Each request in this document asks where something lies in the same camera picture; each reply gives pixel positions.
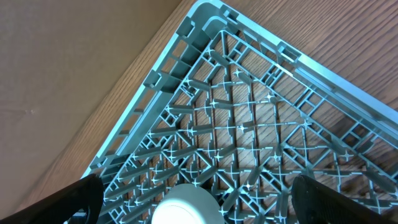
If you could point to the small grey bowl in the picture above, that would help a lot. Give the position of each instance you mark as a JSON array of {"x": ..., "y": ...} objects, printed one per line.
[{"x": 187, "y": 204}]

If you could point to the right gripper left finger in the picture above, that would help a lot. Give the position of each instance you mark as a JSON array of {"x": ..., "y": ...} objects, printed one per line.
[{"x": 86, "y": 195}]

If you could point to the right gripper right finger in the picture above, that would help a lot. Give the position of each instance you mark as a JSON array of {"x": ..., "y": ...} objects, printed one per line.
[{"x": 314, "y": 202}]

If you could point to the grey dishwasher rack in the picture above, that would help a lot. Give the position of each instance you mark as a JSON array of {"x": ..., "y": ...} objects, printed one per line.
[{"x": 230, "y": 107}]

